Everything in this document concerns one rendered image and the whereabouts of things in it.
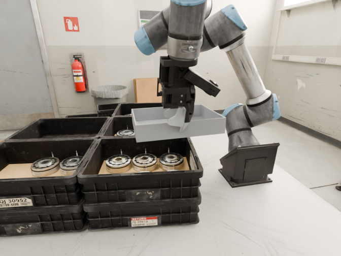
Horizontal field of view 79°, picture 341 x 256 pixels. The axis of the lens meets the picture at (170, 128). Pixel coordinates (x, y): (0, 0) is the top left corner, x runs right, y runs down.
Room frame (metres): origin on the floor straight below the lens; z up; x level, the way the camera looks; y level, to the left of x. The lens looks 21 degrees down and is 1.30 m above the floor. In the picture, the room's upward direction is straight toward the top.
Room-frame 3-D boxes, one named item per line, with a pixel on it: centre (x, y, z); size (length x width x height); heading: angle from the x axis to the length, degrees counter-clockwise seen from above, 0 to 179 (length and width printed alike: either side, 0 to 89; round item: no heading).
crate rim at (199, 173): (0.70, 0.10, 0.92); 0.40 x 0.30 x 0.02; 95
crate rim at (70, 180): (0.67, 0.50, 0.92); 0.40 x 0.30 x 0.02; 95
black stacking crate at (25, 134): (0.96, 0.53, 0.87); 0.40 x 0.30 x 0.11; 95
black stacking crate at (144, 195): (0.70, 0.10, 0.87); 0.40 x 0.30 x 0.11; 95
